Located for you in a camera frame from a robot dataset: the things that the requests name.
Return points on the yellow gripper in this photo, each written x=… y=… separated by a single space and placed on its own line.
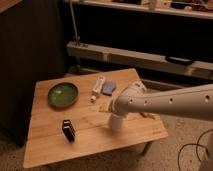
x=104 y=108

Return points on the white ceramic cup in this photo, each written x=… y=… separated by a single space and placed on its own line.
x=115 y=122

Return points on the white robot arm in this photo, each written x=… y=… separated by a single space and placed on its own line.
x=193 y=102

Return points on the black eraser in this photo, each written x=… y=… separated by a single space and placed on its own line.
x=68 y=130

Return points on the blue sponge block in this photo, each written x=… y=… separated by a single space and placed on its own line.
x=108 y=88

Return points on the wooden folding table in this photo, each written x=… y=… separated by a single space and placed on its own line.
x=46 y=142

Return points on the green bowl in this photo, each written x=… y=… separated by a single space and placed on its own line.
x=62 y=95

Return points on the orange carrot toy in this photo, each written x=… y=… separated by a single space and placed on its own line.
x=148 y=115

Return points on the metal shelf rack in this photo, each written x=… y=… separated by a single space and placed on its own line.
x=172 y=41

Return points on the dark cabinet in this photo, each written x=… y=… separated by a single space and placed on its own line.
x=31 y=49

